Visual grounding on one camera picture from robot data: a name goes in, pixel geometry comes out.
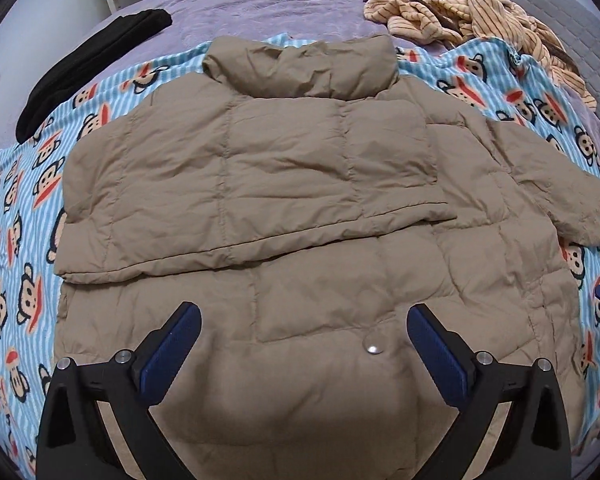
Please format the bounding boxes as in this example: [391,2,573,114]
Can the khaki puffer jacket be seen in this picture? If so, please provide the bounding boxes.
[52,34,600,480]

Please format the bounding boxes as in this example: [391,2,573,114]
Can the grey quilted headboard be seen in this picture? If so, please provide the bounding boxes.
[483,0,600,129]

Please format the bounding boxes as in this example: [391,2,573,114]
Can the blue striped monkey blanket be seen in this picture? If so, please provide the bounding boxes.
[0,31,600,478]

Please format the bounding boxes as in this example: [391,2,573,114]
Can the beige striped fleece garment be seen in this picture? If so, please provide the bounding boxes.
[363,0,597,110]

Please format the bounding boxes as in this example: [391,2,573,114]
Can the black folded garment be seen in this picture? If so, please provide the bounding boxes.
[16,9,172,144]

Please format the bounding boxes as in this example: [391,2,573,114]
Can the purple bed cover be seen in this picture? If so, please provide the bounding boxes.
[95,0,600,152]

